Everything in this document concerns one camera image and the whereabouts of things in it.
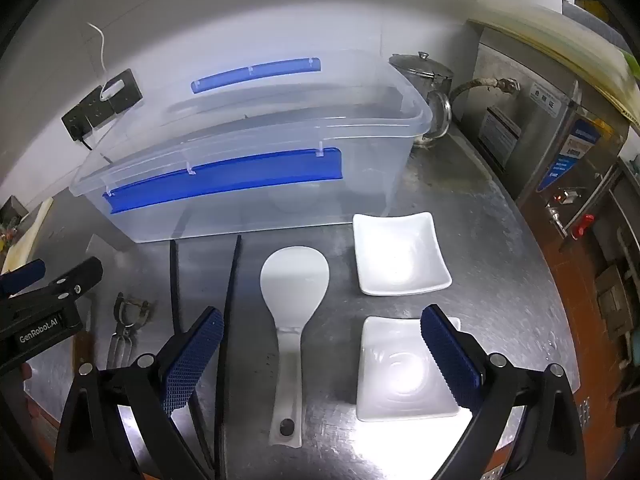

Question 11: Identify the metal peeler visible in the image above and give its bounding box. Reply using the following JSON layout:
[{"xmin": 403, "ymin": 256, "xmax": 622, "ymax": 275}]
[{"xmin": 106, "ymin": 292, "xmax": 152, "ymax": 368}]

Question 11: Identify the white rice paddle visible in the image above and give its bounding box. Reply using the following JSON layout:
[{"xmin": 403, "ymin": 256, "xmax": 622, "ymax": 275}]
[{"xmin": 259, "ymin": 245, "xmax": 331, "ymax": 448}]

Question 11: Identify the stack of cutting boards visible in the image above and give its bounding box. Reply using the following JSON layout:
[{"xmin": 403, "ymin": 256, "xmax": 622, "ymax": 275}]
[{"xmin": 467, "ymin": 0, "xmax": 640, "ymax": 126}]

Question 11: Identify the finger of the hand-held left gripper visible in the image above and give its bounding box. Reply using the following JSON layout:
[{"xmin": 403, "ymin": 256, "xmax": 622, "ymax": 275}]
[
  {"xmin": 0, "ymin": 259, "xmax": 46, "ymax": 301},
  {"xmin": 30, "ymin": 256, "xmax": 105, "ymax": 311}
]

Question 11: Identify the black chopstick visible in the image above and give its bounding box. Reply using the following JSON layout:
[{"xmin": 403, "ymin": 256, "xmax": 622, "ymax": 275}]
[
  {"xmin": 212, "ymin": 234, "xmax": 244, "ymax": 480},
  {"xmin": 169, "ymin": 239, "xmax": 216, "ymax": 480}
]

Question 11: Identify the wooden handle knife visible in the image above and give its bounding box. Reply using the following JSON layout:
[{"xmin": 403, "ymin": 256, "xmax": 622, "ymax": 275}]
[{"xmin": 72, "ymin": 305, "xmax": 98, "ymax": 368}]

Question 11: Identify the metal hose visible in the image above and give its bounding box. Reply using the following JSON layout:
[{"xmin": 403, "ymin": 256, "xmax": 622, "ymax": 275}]
[{"xmin": 450, "ymin": 76, "xmax": 521, "ymax": 106}]

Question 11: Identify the black wall socket panel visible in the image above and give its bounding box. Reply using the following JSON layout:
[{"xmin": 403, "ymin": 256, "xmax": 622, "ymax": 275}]
[{"xmin": 61, "ymin": 68, "xmax": 142, "ymax": 142}]

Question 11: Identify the stainless steel kettle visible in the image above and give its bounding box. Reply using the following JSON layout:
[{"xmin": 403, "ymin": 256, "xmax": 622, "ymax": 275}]
[{"xmin": 389, "ymin": 51, "xmax": 455, "ymax": 148}]

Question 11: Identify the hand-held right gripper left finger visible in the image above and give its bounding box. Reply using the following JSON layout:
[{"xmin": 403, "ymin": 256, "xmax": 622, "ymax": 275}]
[{"xmin": 52, "ymin": 306, "xmax": 226, "ymax": 480}]

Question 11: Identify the white square dish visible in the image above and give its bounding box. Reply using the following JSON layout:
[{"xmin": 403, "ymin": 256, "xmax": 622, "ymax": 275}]
[
  {"xmin": 352, "ymin": 211, "xmax": 453, "ymax": 297},
  {"xmin": 355, "ymin": 315, "xmax": 462, "ymax": 423}
]

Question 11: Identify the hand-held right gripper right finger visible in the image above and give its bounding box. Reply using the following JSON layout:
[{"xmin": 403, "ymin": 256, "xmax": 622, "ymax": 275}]
[{"xmin": 420, "ymin": 304, "xmax": 586, "ymax": 480}]

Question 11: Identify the clear plastic storage box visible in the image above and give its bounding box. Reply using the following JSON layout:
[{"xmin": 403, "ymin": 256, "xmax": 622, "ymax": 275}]
[{"xmin": 69, "ymin": 49, "xmax": 435, "ymax": 245}]

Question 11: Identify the pale cutting board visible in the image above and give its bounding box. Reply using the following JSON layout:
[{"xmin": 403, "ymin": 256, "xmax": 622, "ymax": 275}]
[{"xmin": 0, "ymin": 197, "xmax": 53, "ymax": 276}]

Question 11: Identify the stainless steel water boiler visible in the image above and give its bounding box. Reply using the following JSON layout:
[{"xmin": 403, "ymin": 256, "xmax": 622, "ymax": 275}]
[{"xmin": 467, "ymin": 20, "xmax": 631, "ymax": 256}]

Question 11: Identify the white plug with cable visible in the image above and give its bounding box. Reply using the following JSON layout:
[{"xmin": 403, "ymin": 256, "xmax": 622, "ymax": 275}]
[{"xmin": 86, "ymin": 22, "xmax": 126, "ymax": 102}]

